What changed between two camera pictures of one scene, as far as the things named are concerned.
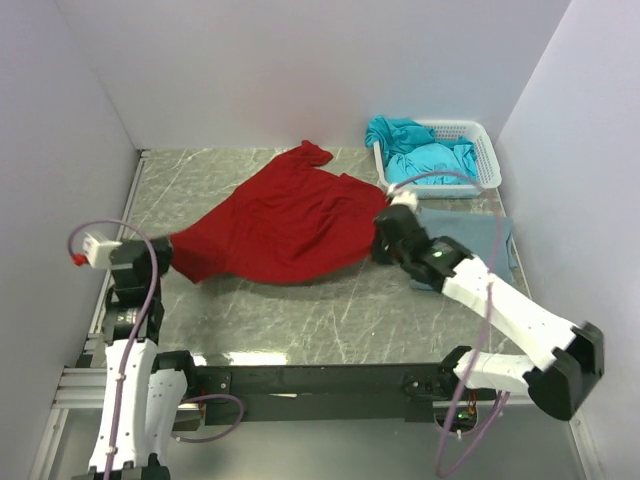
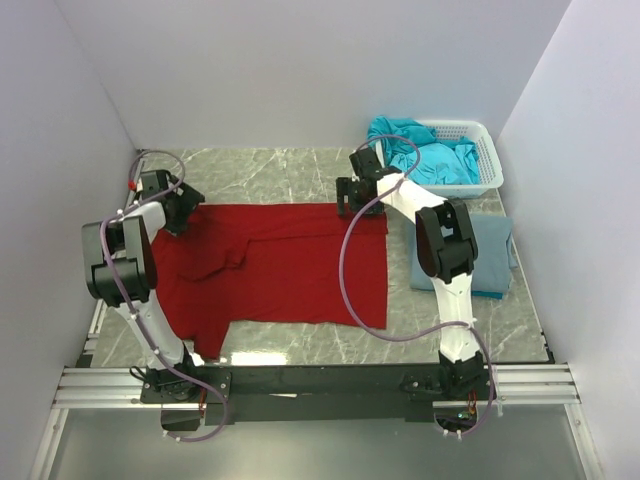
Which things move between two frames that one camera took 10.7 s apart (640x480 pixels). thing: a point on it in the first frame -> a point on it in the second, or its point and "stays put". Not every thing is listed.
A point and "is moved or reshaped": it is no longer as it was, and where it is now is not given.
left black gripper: x=163 y=250 -> x=189 y=200
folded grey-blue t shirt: x=486 y=237 stays put
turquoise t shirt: x=408 y=147 stays put
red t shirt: x=300 y=221 is moved or reshaped
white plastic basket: x=487 y=170 stays put
